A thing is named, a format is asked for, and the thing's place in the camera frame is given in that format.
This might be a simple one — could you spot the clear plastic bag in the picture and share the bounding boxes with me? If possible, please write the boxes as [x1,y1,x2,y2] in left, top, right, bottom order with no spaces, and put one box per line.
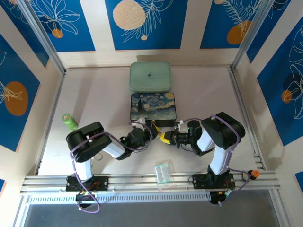
[154,159,177,191]

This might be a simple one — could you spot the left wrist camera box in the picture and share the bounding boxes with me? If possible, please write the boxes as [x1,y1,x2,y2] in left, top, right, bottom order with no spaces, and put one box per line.
[131,117,147,130]

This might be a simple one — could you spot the aluminium frame post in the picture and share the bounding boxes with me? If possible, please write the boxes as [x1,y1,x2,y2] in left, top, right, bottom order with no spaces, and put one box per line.
[231,0,275,71]
[17,0,66,74]

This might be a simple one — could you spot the blue wall poster orange oval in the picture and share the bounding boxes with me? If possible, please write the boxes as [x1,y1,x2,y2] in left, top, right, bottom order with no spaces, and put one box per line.
[0,33,41,152]

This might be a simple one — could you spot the blue poster with cream circle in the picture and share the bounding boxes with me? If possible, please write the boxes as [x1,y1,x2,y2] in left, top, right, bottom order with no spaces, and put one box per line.
[105,0,188,51]

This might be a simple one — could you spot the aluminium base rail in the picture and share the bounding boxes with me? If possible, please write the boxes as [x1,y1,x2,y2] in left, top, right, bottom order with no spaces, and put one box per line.
[20,170,282,195]

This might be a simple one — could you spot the blue poster with orange circle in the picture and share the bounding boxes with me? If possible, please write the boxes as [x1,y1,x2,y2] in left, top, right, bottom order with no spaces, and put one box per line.
[200,0,264,50]

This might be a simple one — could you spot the mint green zip case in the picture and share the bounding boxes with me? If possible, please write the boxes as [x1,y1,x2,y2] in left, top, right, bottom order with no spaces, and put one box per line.
[129,61,173,93]

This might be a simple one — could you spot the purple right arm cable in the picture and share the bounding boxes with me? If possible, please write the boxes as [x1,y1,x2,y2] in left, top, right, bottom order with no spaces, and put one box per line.
[181,114,251,207]

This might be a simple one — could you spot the blue wall poster white leaves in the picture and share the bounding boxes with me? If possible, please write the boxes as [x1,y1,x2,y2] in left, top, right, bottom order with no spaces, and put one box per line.
[257,16,303,147]

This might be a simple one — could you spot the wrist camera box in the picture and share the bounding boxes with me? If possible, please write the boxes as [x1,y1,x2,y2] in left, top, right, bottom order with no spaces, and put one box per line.
[174,120,187,133]
[131,117,147,130]

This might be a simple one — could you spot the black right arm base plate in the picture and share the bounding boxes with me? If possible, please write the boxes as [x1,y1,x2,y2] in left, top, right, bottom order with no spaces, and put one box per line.
[192,174,236,190]

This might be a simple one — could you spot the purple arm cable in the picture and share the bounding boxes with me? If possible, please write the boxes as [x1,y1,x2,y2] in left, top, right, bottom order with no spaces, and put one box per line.
[69,120,154,214]
[181,114,251,207]

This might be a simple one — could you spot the white slotted cable duct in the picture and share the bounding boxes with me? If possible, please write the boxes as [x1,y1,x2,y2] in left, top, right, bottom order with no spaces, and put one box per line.
[28,191,211,205]

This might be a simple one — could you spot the blue poster with white flower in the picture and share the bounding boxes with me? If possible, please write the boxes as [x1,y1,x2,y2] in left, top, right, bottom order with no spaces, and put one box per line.
[30,0,96,53]

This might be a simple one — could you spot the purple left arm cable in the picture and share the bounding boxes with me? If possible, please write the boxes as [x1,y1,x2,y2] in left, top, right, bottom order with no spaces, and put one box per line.
[69,120,154,214]

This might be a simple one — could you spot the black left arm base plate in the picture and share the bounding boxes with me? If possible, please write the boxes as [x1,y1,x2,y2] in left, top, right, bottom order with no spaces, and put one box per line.
[65,175,109,192]

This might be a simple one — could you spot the aluminium table side rail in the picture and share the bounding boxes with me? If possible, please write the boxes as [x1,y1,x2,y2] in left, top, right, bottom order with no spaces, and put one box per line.
[34,70,67,176]
[228,67,267,170]

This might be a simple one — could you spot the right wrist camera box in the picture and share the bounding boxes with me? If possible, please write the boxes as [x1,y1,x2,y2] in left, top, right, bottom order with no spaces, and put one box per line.
[174,120,187,133]

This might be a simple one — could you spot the starry night print box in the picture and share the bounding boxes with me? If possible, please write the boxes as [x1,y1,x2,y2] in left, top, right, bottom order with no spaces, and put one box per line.
[129,92,178,128]

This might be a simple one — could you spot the green bottle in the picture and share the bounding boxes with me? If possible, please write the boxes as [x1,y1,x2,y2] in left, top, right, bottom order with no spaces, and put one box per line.
[62,113,79,131]

